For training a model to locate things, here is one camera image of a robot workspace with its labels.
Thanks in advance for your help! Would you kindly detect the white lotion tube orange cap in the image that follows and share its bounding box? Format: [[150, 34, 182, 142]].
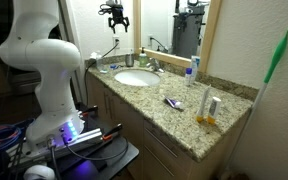
[[196, 84, 212, 123]]

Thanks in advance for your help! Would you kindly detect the white oval sink basin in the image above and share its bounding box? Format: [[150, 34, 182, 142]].
[[113, 68, 162, 88]]

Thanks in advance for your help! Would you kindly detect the black power cable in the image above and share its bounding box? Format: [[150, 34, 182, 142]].
[[83, 39, 120, 105]]

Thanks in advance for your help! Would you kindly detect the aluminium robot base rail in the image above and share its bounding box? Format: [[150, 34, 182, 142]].
[[7, 128, 104, 168]]

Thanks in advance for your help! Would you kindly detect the tall white blue tube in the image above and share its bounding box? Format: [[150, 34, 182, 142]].
[[190, 55, 201, 84]]

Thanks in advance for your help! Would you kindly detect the small white blue-capped bottle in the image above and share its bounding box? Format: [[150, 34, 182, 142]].
[[184, 67, 193, 87]]

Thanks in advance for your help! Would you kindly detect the wooden vanity cabinet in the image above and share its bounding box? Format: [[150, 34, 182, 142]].
[[85, 71, 252, 180]]

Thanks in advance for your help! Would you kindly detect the green soap pump bottle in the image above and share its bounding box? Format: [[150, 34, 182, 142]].
[[138, 46, 149, 68]]

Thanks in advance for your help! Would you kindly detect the white round device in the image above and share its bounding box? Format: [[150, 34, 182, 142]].
[[23, 164, 57, 180]]

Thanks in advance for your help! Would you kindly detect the wood framed mirror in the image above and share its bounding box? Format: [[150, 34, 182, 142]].
[[132, 0, 222, 73]]

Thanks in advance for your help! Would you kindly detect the silver metal cup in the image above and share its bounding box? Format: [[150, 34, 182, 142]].
[[124, 53, 135, 68]]

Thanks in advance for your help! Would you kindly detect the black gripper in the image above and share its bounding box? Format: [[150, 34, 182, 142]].
[[107, 3, 131, 34]]

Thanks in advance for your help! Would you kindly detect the purple toothpaste tube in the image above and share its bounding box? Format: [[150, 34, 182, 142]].
[[164, 96, 185, 111]]

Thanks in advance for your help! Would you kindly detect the green handled mop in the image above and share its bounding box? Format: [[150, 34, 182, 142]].
[[217, 26, 288, 180]]

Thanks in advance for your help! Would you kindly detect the white wall outlet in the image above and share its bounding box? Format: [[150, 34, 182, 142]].
[[112, 35, 121, 50]]

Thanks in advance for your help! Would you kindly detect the white bottle orange cap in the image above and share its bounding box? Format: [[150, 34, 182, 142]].
[[206, 96, 222, 125]]

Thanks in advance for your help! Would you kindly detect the black robot cart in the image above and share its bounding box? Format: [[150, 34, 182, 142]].
[[50, 114, 140, 180]]

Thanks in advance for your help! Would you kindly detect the black orange clamp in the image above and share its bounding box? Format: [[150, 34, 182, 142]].
[[102, 123, 123, 142], [79, 104, 99, 118]]

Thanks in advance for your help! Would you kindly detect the chrome sink faucet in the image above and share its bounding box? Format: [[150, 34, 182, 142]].
[[147, 57, 165, 74]]

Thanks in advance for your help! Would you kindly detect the blue red cable bundle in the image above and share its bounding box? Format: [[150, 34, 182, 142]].
[[0, 119, 33, 158]]

